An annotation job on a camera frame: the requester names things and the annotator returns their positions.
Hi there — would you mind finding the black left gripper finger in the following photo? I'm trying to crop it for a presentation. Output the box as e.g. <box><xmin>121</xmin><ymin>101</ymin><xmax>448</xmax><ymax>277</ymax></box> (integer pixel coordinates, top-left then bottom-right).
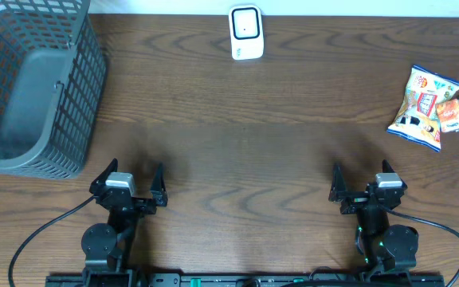
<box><xmin>150</xmin><ymin>163</ymin><xmax>167</xmax><ymax>198</ymax></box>
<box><xmin>89</xmin><ymin>158</ymin><xmax>118</xmax><ymax>190</ymax></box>

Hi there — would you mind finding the yellow snack bag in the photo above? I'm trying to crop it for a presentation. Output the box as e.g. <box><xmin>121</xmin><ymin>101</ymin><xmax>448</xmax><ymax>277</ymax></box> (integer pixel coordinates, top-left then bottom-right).
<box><xmin>386</xmin><ymin>65</ymin><xmax>459</xmax><ymax>152</ymax></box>

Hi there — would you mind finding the orange snack packet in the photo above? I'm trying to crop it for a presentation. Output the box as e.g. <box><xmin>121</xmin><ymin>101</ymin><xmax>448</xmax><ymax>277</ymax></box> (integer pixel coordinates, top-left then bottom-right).
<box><xmin>436</xmin><ymin>99</ymin><xmax>459</xmax><ymax>133</ymax></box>

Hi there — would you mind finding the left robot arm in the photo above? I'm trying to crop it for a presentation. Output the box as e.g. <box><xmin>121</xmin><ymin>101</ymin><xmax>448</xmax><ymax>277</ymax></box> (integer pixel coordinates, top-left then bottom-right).
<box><xmin>81</xmin><ymin>159</ymin><xmax>168</xmax><ymax>286</ymax></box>

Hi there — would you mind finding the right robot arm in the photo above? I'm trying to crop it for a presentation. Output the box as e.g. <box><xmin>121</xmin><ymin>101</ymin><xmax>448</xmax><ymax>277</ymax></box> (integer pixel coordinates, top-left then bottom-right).
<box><xmin>328</xmin><ymin>160</ymin><xmax>418</xmax><ymax>281</ymax></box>

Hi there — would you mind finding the white barcode scanner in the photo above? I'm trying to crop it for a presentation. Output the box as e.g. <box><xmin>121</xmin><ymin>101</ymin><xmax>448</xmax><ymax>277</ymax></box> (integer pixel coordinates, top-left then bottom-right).
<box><xmin>228</xmin><ymin>5</ymin><xmax>265</xmax><ymax>61</ymax></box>

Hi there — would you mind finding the dark grey plastic basket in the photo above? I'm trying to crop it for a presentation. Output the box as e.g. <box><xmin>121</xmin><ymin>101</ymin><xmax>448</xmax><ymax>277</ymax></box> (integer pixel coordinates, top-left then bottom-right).
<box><xmin>0</xmin><ymin>0</ymin><xmax>107</xmax><ymax>179</ymax></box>

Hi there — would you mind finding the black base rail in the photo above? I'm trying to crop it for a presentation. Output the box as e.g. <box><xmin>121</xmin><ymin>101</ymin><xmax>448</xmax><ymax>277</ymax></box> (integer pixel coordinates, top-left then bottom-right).
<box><xmin>45</xmin><ymin>272</ymin><xmax>444</xmax><ymax>287</ymax></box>

